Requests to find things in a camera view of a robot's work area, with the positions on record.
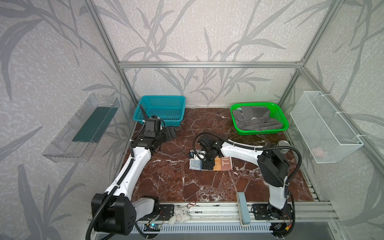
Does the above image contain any grey blue sponge block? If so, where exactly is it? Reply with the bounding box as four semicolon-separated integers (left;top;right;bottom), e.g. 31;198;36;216
237;192;251;227

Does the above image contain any green lit circuit board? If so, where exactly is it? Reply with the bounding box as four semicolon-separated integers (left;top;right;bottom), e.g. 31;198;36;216
143;223;162;233

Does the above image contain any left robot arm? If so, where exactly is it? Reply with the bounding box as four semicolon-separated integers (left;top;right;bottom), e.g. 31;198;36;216
85;107;176;240

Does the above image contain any clear plastic wall bin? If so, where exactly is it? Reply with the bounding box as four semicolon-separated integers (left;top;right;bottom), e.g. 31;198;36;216
43;94;120;163

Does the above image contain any white plush toy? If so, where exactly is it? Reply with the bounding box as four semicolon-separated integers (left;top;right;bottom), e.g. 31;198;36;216
168;207;191;226

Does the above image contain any metal tin can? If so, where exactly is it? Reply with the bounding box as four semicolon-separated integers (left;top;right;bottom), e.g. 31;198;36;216
278;140;291;147

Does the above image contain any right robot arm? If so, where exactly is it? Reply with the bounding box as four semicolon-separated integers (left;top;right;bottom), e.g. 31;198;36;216
192;132;303;218

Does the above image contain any white wire mesh basket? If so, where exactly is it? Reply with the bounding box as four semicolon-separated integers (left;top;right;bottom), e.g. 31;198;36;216
290;91;364;164

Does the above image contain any printed rabbit towel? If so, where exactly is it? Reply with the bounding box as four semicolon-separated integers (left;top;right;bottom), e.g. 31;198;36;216
189;150;233;171

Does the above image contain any pink item in wire basket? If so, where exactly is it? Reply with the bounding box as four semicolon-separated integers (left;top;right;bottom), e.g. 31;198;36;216
311;147;328;159

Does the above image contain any grey towel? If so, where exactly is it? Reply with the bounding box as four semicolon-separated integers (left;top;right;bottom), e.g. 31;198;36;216
232;106;283;132

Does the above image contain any teal plastic basket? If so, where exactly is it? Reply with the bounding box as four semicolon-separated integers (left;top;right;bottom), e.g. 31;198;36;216
133;96;186;127

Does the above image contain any green plastic basket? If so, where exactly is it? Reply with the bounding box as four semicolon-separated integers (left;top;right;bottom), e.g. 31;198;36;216
230;102;289;136

